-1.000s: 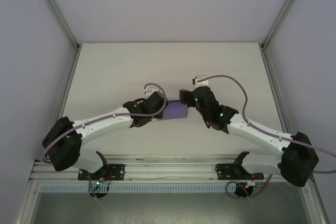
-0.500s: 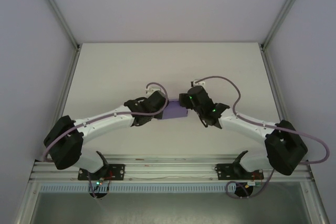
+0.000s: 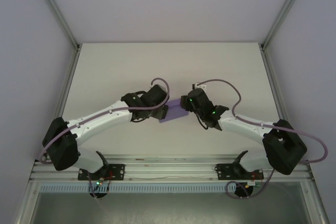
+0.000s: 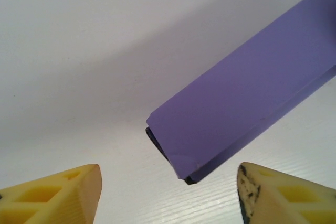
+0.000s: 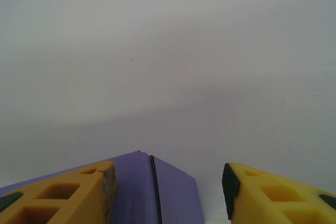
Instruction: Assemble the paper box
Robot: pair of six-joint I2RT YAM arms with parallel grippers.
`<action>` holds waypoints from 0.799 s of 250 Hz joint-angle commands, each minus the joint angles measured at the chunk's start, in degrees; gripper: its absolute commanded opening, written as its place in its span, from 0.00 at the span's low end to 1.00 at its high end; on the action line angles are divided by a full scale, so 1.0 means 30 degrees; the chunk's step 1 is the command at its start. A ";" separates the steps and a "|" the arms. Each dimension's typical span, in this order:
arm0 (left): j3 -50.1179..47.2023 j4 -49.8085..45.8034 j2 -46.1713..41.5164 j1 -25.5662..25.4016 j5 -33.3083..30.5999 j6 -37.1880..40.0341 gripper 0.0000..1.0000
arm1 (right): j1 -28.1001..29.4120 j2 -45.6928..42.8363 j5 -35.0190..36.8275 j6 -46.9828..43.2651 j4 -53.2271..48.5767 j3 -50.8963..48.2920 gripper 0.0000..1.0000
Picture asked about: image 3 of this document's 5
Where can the purple paper box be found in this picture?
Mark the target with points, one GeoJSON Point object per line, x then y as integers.
{"type": "Point", "coordinates": [174, 113]}

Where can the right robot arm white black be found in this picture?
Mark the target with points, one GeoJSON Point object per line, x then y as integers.
{"type": "Point", "coordinates": [244, 127]}

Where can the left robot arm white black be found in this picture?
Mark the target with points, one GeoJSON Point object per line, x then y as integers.
{"type": "Point", "coordinates": [99, 119]}

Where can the grey metal sheet panel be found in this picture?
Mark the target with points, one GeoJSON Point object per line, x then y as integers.
{"type": "Point", "coordinates": [168, 208]}

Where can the aluminium mounting rail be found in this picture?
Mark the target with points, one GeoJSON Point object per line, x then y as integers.
{"type": "Point", "coordinates": [168, 169]}

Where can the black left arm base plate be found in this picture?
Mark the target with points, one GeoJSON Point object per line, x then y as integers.
{"type": "Point", "coordinates": [118, 171]}

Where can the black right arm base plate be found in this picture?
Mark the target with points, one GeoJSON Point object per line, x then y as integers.
{"type": "Point", "coordinates": [223, 171]}

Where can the aluminium table side rail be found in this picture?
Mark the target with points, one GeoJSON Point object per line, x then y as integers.
{"type": "Point", "coordinates": [273, 82]}
{"type": "Point", "coordinates": [65, 90]}

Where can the aluminium frame post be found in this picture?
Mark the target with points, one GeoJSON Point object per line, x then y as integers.
{"type": "Point", "coordinates": [57, 9]}
{"type": "Point", "coordinates": [286, 9]}

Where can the aluminium frame leg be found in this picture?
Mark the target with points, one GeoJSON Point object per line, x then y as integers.
{"type": "Point", "coordinates": [25, 205]}
{"type": "Point", "coordinates": [316, 205]}

